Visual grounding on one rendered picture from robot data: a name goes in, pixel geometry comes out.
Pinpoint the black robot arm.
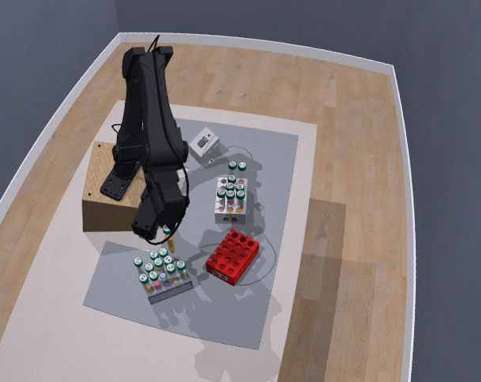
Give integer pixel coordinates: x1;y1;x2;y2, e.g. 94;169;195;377
100;46;188;240

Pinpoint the grey bench mat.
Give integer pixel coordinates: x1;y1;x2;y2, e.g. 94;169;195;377
83;118;298;350

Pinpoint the grey tube rack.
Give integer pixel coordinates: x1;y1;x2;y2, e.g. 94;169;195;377
145;263;193;305

